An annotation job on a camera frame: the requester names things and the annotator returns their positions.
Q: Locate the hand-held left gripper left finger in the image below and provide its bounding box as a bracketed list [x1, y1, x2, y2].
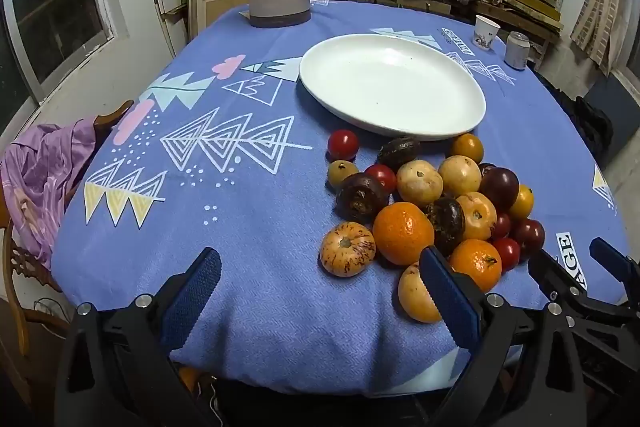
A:
[54, 247, 223, 427]

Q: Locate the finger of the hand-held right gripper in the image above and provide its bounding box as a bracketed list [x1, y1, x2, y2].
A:
[590, 238, 640, 288]
[529, 249, 591, 303]

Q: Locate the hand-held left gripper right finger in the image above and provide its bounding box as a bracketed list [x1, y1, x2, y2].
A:
[419, 246, 588, 427]

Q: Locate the pale yellow pepino melon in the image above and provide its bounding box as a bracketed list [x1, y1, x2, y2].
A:
[438, 155, 482, 198]
[398, 262, 443, 324]
[396, 159, 444, 208]
[456, 192, 498, 242]

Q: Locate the dark red tomato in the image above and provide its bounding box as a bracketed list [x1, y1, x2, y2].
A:
[510, 218, 546, 264]

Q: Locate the orange mandarin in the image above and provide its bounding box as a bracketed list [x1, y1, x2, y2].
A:
[372, 202, 436, 267]
[448, 238, 503, 294]

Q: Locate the large dark purple tomato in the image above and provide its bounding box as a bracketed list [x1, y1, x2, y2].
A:
[479, 167, 521, 212]

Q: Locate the small striped pepino melon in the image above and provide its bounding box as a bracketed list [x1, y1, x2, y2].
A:
[319, 222, 376, 278]

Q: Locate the dull yellow cherry tomato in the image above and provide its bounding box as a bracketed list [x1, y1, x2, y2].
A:
[327, 160, 360, 188]

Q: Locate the white oval plate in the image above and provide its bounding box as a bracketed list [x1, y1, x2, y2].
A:
[299, 34, 487, 142]

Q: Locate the blue printed tablecloth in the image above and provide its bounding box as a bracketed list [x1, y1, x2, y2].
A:
[50, 0, 632, 395]

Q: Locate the black bag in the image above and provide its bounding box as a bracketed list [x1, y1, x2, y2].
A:
[535, 72, 615, 168]

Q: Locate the dark blue seat cushion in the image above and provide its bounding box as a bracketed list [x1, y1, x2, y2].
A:
[582, 72, 640, 172]

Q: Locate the wooden chair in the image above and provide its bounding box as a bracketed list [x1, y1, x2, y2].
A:
[0, 99, 135, 358]

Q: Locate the purple cloth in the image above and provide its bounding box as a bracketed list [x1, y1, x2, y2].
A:
[0, 117, 101, 270]

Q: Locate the grey drink can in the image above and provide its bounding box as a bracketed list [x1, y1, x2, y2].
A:
[504, 32, 531, 71]

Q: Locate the white paper cup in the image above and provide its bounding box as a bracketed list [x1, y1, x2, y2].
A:
[472, 15, 501, 52]

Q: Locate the brick patterned curtain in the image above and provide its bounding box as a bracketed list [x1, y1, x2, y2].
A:
[570, 0, 626, 75]

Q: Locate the beige framed board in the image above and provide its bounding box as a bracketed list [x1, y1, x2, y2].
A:
[187, 0, 251, 42]

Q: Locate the white framed window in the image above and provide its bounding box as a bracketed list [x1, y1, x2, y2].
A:
[2, 0, 118, 105]

